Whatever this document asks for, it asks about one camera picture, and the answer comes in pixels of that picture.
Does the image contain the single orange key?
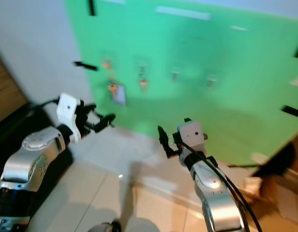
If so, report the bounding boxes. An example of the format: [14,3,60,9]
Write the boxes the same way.
[138,77,150,94]

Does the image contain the green backdrop sheet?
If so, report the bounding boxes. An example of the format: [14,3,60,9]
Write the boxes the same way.
[64,0,298,169]

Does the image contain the orange key bunch with tag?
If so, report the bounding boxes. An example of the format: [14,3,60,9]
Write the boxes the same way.
[103,59,128,106]

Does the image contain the black tape strip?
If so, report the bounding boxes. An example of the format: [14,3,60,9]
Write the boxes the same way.
[281,105,298,119]
[87,0,96,16]
[73,60,99,72]

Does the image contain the white tape piece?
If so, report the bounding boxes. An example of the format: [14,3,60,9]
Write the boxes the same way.
[250,153,269,165]

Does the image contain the black cabinet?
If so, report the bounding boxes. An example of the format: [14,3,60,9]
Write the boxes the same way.
[0,101,68,220]

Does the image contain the brown wooden panel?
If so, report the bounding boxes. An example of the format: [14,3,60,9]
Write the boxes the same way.
[0,50,31,125]

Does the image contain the grey robot foot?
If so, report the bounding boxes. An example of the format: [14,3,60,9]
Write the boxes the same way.
[90,221,120,232]

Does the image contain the long white tape strip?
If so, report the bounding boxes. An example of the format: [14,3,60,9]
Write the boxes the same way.
[154,5,212,21]

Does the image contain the brown cardboard box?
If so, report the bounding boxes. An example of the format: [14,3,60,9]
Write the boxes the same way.
[236,172,298,232]

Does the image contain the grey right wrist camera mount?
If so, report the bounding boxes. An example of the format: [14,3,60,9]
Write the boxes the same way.
[177,120,204,158]

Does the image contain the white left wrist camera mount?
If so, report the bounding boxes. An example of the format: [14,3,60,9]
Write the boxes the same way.
[58,93,83,144]

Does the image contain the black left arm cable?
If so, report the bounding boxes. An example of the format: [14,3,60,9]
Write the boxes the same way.
[30,98,60,108]

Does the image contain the clear adhesive wall hook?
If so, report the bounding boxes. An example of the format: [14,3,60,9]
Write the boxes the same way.
[136,61,149,79]
[205,72,219,91]
[169,66,182,83]
[100,50,116,71]

